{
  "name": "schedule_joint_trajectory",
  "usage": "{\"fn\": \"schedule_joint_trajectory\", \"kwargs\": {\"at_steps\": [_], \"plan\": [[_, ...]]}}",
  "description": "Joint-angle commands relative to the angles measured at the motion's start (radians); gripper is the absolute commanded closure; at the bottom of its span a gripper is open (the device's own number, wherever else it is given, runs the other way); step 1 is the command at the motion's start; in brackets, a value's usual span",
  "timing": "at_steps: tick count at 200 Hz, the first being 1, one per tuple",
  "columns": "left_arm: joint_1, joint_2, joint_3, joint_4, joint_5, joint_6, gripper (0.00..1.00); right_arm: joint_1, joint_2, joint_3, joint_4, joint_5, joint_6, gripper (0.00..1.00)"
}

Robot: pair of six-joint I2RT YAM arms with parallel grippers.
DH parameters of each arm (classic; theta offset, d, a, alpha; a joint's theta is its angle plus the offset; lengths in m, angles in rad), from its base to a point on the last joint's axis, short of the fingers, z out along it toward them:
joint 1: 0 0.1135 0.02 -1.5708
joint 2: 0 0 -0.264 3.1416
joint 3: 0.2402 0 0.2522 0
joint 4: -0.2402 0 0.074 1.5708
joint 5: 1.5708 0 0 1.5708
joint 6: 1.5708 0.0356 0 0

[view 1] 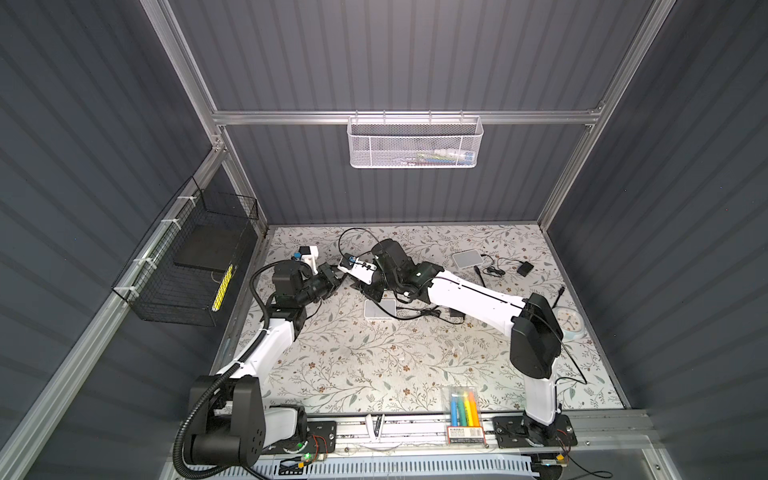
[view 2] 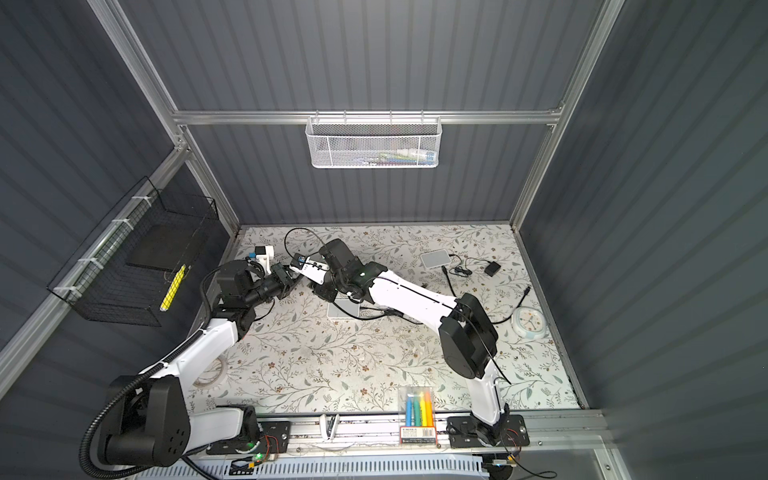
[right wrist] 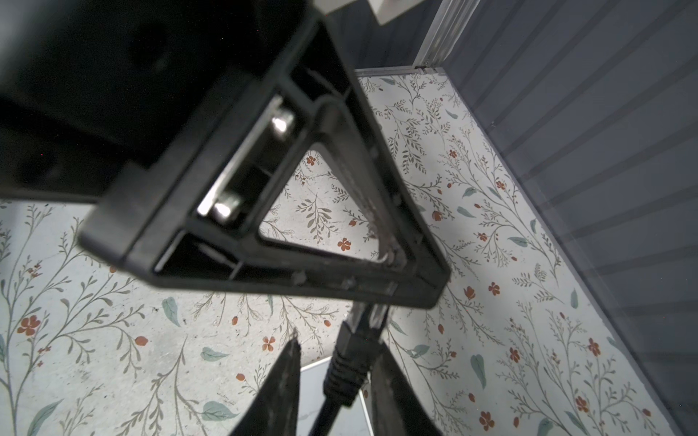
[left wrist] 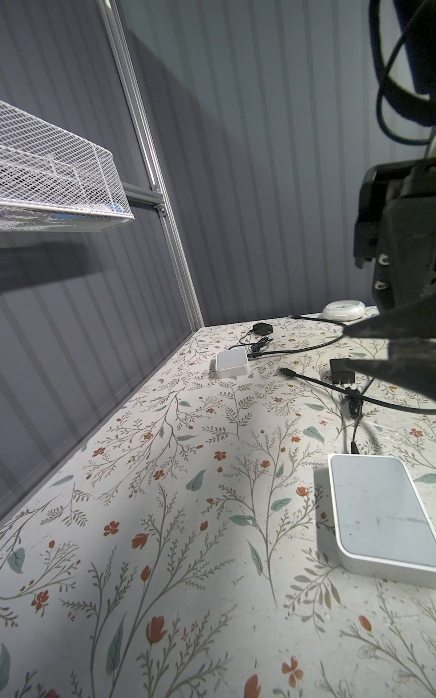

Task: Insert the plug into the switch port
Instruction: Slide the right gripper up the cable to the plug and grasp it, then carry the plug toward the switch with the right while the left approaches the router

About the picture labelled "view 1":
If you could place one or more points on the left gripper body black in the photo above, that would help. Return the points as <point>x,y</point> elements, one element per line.
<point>320,286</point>

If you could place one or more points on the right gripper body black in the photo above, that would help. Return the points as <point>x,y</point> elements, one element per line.
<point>380,283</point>

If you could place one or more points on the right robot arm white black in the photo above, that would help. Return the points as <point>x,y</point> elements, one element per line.
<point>534,334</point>

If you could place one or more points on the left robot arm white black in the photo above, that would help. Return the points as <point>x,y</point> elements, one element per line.
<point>228,424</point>

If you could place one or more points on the floral table mat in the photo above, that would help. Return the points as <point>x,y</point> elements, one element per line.
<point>343,363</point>

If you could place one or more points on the black pad in basket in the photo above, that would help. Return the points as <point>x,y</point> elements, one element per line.
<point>207,248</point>

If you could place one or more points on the box of coloured markers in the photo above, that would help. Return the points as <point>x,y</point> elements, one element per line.
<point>464,425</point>

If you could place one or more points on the white round clock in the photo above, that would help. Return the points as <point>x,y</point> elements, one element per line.
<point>571,323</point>

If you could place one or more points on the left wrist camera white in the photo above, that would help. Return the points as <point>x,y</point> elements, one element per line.
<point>308,254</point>

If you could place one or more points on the white wire mesh basket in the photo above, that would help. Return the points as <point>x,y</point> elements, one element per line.
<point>420,142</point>

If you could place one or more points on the black wire basket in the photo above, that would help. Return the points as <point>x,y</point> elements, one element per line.
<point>157,290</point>

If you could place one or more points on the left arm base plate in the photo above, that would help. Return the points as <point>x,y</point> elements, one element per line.
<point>315,437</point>

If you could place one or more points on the white perforated cable tray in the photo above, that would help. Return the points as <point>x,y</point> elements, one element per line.
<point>459,466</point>

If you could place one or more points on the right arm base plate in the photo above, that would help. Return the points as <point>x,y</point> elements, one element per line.
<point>518,431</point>

